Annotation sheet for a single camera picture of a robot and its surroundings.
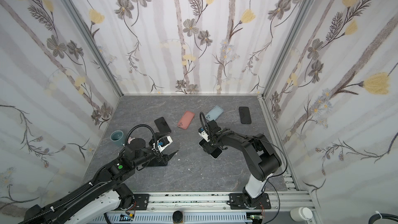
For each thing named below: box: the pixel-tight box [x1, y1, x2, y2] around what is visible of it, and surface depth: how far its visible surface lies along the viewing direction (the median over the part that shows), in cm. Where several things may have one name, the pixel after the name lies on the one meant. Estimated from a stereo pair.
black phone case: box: [238, 106, 252, 124], surface depth 114 cm
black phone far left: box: [153, 116, 172, 136], surface depth 103 cm
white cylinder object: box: [290, 206, 314, 222], surface depth 65 cm
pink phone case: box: [177, 110, 196, 130], surface depth 108 cm
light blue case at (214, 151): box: [198, 138, 223, 160], surface depth 86 cm
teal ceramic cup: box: [109, 129, 126, 147], surface depth 93 cm
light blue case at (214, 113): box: [204, 105, 225, 122], surface depth 113 cm
